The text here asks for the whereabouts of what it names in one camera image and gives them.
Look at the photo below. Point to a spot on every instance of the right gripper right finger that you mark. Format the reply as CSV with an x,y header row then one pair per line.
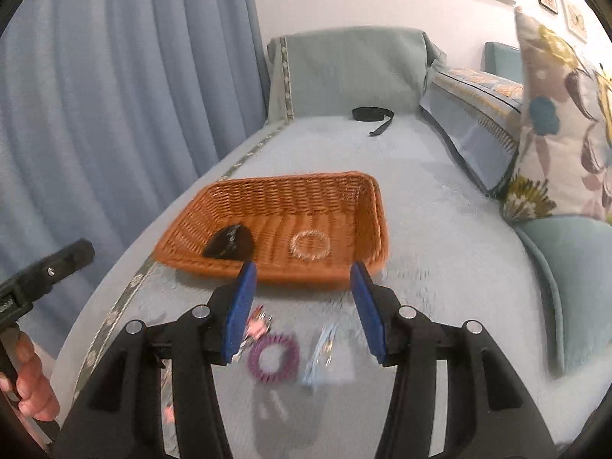
x,y
490,413

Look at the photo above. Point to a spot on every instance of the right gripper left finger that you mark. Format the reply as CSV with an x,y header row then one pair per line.
x,y
118,413

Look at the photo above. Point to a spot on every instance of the pink star hair clip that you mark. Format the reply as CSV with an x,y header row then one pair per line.
x,y
168,414

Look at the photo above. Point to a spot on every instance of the person left hand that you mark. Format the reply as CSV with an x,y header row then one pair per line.
x,y
38,399

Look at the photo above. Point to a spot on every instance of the teal bolster cushion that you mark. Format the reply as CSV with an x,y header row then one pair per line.
x,y
573,255

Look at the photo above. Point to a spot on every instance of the blue curtain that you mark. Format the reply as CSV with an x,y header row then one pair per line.
x,y
110,110

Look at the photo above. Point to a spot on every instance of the orange wicker basket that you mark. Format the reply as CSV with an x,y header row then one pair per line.
x,y
308,228

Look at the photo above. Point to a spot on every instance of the floral throw pillow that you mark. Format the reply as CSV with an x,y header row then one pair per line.
x,y
563,167

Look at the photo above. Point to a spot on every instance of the striped blue pillow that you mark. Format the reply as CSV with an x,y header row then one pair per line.
x,y
480,114

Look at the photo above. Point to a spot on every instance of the teal sofa back cushion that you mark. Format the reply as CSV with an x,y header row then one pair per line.
x,y
503,61

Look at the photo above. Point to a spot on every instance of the teal blanket over headboard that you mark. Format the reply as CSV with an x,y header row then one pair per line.
x,y
331,72

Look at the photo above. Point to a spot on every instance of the framed butterfly picture right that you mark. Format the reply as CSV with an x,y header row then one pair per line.
x,y
575,21

